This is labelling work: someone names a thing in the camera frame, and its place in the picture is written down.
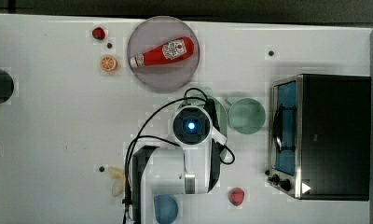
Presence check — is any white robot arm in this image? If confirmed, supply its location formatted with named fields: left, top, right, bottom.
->
left=127, top=103, right=227, bottom=224

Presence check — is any grey round plate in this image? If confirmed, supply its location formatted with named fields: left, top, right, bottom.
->
left=127, top=16, right=200, bottom=91

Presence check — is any green plastic cup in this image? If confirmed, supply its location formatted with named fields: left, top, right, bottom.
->
left=225, top=97, right=266, bottom=134

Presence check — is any red plush ketchup bottle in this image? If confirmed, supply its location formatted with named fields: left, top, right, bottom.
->
left=130, top=36, right=195, bottom=68

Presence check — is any toy orange slice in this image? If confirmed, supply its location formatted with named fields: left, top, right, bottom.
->
left=100, top=55, right=117, bottom=72

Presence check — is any toy banana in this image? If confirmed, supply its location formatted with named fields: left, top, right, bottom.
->
left=108, top=167, right=126, bottom=197

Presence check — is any red toy strawberry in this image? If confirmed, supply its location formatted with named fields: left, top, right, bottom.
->
left=228, top=188, right=245, bottom=206

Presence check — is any blue plastic bowl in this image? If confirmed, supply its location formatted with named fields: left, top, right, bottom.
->
left=154, top=194, right=179, bottom=224

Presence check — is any small red toy fruit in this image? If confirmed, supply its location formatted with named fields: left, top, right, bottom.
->
left=91, top=27, right=106, bottom=40

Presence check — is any black toaster oven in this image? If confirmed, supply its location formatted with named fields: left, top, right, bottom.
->
left=265, top=74, right=371, bottom=201

